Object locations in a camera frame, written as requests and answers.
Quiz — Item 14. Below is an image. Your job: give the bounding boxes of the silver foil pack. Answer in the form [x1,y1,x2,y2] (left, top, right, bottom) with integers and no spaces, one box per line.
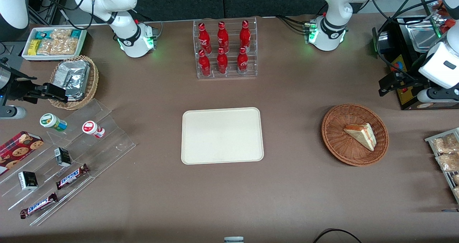
[62,68,90,101]
[54,59,90,89]

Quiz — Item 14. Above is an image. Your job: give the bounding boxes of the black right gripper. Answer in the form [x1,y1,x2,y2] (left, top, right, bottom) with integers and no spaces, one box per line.
[0,58,69,104]

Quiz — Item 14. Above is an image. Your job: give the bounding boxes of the black metal frame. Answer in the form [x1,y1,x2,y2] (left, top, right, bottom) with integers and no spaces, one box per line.
[28,0,68,25]

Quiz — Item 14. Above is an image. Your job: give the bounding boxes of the yellow snack packet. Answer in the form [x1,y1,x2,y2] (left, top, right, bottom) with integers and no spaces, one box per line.
[28,39,42,56]

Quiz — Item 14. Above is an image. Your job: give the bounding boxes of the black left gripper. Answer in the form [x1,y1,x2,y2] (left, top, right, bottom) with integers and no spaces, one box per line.
[378,71,436,97]

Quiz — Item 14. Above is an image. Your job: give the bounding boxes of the white rectangular snack bin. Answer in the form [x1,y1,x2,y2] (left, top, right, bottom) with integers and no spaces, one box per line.
[22,26,87,61]

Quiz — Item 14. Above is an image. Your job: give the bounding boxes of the clear acrylic bottle rack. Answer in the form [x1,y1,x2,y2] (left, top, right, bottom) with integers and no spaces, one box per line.
[193,17,258,79]

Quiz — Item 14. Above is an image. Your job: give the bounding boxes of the stainless steel pan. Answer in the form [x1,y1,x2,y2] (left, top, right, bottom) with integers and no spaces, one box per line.
[405,19,445,53]

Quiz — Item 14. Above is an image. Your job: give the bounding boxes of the red cola bottle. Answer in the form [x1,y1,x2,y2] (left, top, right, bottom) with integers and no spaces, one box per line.
[217,47,229,75]
[237,47,249,75]
[217,21,230,53]
[198,22,212,54]
[198,49,211,77]
[240,20,251,52]

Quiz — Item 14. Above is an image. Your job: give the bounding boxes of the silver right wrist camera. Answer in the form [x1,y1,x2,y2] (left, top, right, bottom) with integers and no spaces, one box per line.
[0,106,27,119]

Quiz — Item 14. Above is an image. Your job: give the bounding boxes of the brown round wicker basket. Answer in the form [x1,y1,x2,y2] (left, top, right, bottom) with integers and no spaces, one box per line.
[321,103,389,167]

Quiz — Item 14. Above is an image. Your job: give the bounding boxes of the small black carton box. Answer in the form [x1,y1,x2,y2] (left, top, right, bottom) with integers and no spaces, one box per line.
[18,171,39,191]
[54,147,72,167]

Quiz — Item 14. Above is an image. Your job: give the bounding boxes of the clear acrylic stepped display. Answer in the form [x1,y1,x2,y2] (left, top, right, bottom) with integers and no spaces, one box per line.
[0,99,137,226]

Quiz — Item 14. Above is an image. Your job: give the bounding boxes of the black looped cable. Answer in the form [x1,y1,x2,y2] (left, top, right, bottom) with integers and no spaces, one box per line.
[313,228,363,243]

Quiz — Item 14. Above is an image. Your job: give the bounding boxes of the Snickers chocolate bar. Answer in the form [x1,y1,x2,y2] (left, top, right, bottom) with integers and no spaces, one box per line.
[20,192,58,219]
[56,163,90,190]

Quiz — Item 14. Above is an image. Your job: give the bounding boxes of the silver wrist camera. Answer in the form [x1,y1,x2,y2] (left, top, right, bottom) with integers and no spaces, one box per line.
[417,88,459,103]
[0,106,27,119]

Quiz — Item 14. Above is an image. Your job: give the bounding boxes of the clear cracker bag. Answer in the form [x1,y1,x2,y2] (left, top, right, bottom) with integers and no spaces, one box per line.
[36,39,54,56]
[50,38,79,56]
[50,29,72,41]

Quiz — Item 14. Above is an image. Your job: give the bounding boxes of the cream plastic tray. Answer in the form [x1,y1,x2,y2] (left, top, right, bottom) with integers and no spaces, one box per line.
[181,107,265,165]

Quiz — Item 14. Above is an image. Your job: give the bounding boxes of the clear bagged pastry snack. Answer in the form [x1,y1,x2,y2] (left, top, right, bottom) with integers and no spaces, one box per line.
[432,134,459,154]
[436,152,459,172]

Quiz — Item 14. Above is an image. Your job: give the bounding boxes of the green lid yogurt cup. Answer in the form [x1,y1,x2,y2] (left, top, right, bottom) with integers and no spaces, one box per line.
[39,113,68,132]

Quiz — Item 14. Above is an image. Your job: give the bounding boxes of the red lid yogurt cup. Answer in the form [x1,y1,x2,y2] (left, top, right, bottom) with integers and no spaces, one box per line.
[82,120,105,139]

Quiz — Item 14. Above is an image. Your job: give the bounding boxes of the red plaid cookie box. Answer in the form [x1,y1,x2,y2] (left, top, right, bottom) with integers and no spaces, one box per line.
[0,131,44,176]

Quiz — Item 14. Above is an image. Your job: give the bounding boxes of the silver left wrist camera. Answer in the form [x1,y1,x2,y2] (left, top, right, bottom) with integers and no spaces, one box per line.
[417,88,459,103]

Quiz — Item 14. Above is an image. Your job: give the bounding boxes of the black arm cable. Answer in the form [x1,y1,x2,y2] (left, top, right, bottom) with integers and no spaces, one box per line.
[370,0,459,80]

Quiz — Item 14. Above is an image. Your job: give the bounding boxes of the triangular sandwich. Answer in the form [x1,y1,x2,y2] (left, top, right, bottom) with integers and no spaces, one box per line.
[344,123,377,152]

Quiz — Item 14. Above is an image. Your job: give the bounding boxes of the black base cable bundle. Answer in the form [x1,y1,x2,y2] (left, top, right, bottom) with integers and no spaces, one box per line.
[275,15,313,34]

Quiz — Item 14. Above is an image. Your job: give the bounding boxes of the light tan wicker basket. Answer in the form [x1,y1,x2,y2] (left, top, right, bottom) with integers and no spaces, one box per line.
[48,55,99,110]

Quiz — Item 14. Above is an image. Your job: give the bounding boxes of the black countertop appliance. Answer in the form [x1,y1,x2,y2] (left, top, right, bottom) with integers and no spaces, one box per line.
[372,15,459,111]

